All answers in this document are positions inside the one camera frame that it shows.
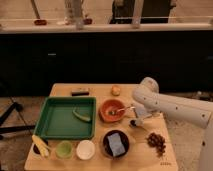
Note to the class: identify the metal spoon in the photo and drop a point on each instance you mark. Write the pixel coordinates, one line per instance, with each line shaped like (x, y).
(122, 108)

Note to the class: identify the green plastic tray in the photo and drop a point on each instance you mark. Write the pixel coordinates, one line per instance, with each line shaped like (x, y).
(56, 120)

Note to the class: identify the small orange fruit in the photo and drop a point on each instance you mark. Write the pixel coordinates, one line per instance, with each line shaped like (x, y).
(115, 90)

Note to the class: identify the green pea pod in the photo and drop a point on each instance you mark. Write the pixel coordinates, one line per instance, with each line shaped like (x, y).
(81, 117)

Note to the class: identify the blue sponge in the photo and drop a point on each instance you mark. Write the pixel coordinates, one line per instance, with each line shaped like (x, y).
(116, 145)

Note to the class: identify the black chair base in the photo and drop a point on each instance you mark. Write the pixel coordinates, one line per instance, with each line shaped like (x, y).
(6, 117)

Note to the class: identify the orange bowl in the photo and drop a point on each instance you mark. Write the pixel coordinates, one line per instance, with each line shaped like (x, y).
(108, 105)

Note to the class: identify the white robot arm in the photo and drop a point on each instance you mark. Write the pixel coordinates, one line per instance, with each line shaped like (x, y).
(195, 111)

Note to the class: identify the green small cup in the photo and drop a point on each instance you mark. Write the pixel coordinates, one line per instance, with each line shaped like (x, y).
(64, 149)

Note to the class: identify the white small bowl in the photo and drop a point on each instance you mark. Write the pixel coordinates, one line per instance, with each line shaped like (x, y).
(85, 149)

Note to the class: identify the grey folded cloth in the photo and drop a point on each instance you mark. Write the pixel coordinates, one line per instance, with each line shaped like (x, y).
(140, 111)

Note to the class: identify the wooden table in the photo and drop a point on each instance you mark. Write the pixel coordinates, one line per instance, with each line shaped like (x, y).
(140, 156)

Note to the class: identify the brown beans pile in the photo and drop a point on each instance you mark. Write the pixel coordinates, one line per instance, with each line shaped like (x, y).
(157, 141)

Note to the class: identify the red dish on counter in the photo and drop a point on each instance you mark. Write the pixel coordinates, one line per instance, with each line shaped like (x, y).
(40, 22)

